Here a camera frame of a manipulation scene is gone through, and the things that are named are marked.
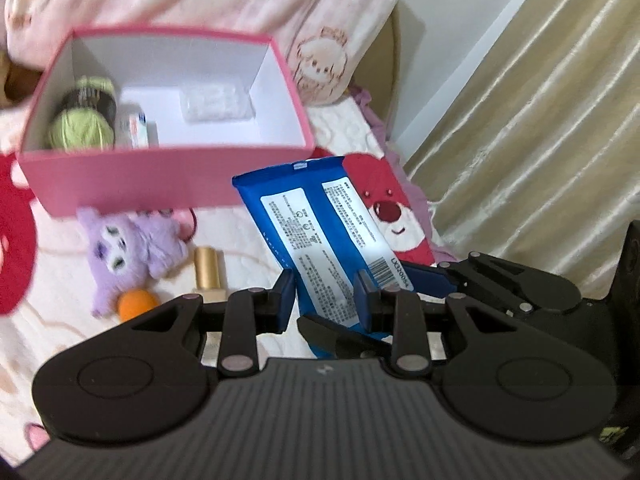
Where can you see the foundation bottle with gold cap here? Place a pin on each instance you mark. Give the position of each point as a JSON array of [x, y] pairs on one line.
[[210, 270]]

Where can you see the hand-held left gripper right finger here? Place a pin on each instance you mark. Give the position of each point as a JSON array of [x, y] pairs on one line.
[[361, 300]]

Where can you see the blue wet wipes pack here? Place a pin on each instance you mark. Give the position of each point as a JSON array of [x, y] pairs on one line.
[[310, 225]]

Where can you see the orange makeup sponge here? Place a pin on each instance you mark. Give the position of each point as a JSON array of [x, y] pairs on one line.
[[137, 305]]

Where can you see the clear plastic floss pick box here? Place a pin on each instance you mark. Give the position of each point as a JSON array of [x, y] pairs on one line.
[[215, 102]]

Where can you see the white tissue pack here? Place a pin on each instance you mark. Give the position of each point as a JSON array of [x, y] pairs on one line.
[[134, 132]]

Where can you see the pink cardboard box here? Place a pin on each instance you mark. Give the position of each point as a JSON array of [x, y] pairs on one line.
[[150, 180]]

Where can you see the red bear printed blanket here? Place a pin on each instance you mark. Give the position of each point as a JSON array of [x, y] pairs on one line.
[[235, 240]]

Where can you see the purple bed sheet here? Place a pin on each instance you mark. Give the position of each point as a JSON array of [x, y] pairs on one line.
[[370, 110]]

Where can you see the beige bed headboard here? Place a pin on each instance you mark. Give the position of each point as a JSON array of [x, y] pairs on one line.
[[385, 75]]

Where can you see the golden curtain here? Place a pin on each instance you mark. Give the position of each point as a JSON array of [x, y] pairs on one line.
[[525, 135]]

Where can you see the purple plush toy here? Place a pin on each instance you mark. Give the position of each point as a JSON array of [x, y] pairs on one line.
[[130, 250]]

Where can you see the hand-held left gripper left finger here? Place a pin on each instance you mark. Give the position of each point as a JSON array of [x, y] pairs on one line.
[[287, 300]]

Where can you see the green yarn ball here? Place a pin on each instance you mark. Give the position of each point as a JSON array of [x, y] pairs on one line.
[[80, 127]]

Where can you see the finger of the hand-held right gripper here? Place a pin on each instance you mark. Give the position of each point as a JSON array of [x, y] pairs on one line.
[[340, 340], [430, 280]]

